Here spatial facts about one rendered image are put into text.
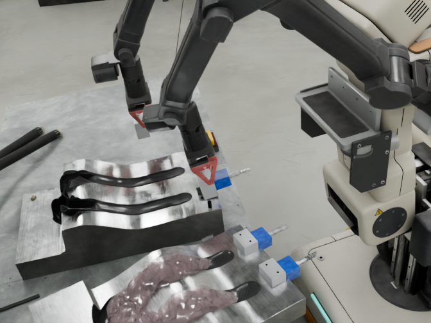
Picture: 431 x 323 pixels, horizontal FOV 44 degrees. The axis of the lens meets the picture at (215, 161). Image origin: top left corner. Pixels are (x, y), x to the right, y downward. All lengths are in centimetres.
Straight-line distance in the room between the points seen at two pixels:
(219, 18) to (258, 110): 248
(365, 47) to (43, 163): 111
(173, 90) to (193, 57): 13
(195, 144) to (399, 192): 54
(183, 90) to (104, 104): 91
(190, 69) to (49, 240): 60
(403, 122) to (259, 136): 178
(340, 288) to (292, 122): 146
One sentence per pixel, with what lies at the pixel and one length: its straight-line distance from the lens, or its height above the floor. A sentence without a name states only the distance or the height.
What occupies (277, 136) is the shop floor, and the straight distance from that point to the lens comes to 304.
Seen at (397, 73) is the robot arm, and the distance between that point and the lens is 104.
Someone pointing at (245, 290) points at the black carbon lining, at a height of 85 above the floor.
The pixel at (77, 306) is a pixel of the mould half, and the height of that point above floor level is 91.
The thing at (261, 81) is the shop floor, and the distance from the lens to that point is 357.
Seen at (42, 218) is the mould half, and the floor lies 86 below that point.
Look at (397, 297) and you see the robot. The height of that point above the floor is 27.
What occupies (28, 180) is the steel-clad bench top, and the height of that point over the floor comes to 80.
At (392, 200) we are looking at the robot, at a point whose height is 80.
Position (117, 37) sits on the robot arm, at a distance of 139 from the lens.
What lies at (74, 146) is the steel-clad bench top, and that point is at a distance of 178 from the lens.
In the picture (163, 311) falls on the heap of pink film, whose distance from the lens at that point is 110.
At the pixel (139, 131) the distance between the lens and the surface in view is 152.
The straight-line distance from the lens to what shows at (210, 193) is 131.
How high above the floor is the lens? 176
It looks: 38 degrees down
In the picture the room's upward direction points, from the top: 7 degrees counter-clockwise
